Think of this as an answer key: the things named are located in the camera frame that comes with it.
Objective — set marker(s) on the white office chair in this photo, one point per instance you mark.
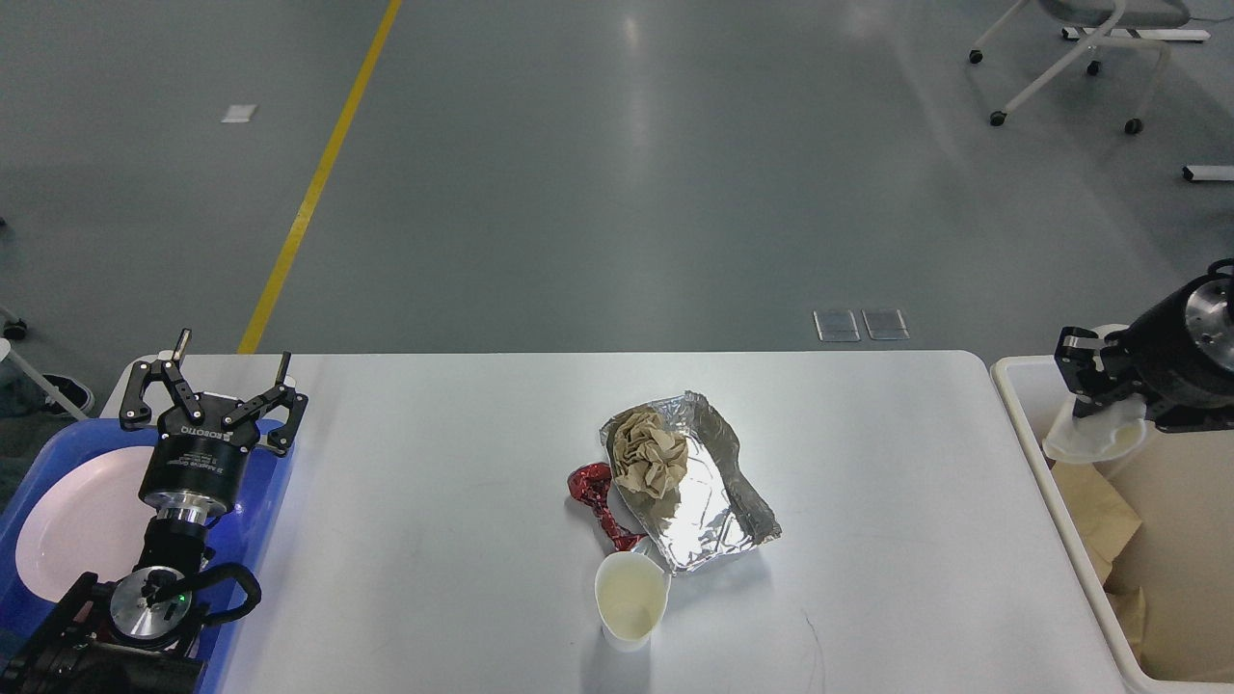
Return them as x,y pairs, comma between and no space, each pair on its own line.
1105,15

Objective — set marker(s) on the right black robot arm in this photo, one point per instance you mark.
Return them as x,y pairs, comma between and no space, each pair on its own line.
1222,270

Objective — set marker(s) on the cream cup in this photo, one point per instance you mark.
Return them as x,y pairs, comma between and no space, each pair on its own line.
631,592

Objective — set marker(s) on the floor socket plate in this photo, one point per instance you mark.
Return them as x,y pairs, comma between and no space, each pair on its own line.
836,326
886,324

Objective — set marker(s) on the aluminium foil tray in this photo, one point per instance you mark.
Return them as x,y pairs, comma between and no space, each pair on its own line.
715,511

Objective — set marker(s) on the white bar behind chair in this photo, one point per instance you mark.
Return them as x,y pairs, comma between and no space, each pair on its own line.
1192,35

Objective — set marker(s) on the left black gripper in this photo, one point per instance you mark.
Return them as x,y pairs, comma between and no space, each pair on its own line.
201,463

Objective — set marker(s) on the person's shoe and leg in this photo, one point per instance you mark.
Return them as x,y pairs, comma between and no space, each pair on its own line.
21,396

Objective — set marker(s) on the left floor socket plate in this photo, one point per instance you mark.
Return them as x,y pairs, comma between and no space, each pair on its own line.
836,326

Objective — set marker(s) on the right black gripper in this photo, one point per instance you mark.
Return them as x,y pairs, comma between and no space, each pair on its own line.
1180,348

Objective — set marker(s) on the pink plate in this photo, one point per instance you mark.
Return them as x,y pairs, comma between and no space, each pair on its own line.
92,520

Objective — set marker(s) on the white paper cup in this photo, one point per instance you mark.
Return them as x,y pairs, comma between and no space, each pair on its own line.
1097,438

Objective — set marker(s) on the white plastic bin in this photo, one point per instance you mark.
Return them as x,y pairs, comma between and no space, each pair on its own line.
1181,487

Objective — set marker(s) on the red foil wrapper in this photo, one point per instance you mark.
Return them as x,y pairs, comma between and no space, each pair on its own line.
590,485

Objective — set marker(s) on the brown paper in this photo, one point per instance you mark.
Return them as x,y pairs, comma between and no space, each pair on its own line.
647,458

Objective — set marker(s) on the right floor socket plate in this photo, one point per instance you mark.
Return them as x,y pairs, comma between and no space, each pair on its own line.
886,324

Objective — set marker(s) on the brown paper bag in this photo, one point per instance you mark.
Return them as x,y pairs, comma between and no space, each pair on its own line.
1106,523

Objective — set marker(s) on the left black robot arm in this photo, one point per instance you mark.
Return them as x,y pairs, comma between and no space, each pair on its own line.
155,629

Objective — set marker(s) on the white floor bar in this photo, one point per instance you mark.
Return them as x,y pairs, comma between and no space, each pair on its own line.
1208,173

